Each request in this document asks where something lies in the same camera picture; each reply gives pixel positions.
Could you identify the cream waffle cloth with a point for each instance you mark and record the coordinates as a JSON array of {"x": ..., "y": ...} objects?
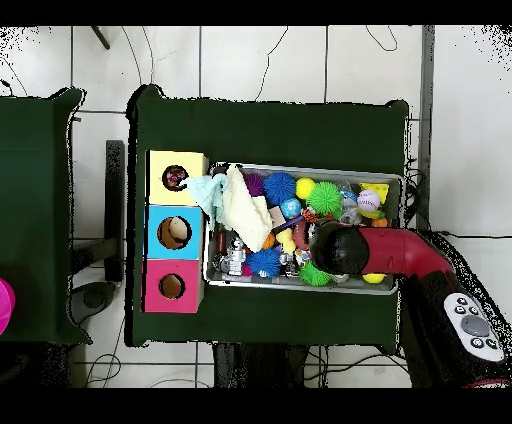
[{"x": 246, "y": 212}]

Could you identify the light blue waffle cloth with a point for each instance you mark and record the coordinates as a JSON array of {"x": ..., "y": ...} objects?
[{"x": 206, "y": 192}]

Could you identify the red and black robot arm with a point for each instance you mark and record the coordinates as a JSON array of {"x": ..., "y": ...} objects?
[{"x": 400, "y": 252}]

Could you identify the silver mesh bin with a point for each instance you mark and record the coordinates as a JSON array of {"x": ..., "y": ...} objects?
[{"x": 260, "y": 282}]

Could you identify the wooden box with three holes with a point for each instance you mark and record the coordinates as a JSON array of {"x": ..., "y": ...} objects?
[{"x": 188, "y": 192}]

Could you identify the purple spiky monster ball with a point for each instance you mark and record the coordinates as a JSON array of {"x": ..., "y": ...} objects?
[{"x": 254, "y": 184}]

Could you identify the blue spiky rubber ball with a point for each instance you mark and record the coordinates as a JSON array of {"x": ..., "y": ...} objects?
[
  {"x": 279, "y": 187},
  {"x": 263, "y": 262}
]

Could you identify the blue globe ball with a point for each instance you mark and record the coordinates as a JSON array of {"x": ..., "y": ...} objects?
[{"x": 290, "y": 208}]

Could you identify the brown toy football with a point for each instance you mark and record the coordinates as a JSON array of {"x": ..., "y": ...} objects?
[{"x": 300, "y": 236}]

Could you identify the yellow ball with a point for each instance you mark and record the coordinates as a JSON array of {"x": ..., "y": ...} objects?
[
  {"x": 374, "y": 277},
  {"x": 305, "y": 188}
]

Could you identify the green spiky rubber ball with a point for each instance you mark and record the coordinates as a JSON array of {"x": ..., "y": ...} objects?
[{"x": 324, "y": 199}]

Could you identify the dark green table cloth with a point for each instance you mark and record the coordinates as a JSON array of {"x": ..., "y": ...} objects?
[{"x": 272, "y": 132}]

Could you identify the white baseball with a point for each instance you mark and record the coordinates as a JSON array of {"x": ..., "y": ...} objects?
[{"x": 368, "y": 200}]

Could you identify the green cloth side table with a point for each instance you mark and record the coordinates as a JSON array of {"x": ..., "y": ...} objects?
[{"x": 40, "y": 160}]

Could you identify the black rod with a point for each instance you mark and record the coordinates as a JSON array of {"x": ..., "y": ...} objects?
[{"x": 100, "y": 38}]

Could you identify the pink round object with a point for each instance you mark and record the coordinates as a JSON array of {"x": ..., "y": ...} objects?
[{"x": 6, "y": 306}]

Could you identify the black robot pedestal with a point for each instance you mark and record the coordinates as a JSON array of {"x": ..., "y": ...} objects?
[{"x": 260, "y": 364}]

